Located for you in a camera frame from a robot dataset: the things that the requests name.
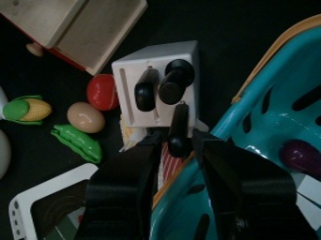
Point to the tan toy egg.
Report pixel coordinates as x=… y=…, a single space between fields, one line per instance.
x=86 y=117

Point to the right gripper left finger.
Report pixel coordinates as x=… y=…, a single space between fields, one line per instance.
x=117 y=193

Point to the red toy tomato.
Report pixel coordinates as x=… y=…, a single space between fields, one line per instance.
x=102 y=92

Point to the green toy pea pod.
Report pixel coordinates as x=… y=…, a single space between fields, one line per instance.
x=79 y=144

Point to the white toy kitchen scale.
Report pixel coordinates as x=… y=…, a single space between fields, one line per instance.
x=46 y=190

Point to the yellow toy cheese slice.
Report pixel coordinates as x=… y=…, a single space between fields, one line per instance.
x=130 y=134

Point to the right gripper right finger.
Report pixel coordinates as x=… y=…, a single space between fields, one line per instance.
x=251 y=193

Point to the wooden toy box red base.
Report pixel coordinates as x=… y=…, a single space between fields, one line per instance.
x=97 y=34

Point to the purple toy eggplant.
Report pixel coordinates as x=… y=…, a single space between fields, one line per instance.
x=301 y=157

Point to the white toy knife block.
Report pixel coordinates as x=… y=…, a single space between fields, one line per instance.
x=131 y=75

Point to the red striped toy bacon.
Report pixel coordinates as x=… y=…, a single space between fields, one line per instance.
x=169 y=165

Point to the toy corn cob green husk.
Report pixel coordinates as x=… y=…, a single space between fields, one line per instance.
x=30 y=109

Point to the white toy carton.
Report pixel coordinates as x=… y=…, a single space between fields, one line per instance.
x=311 y=193

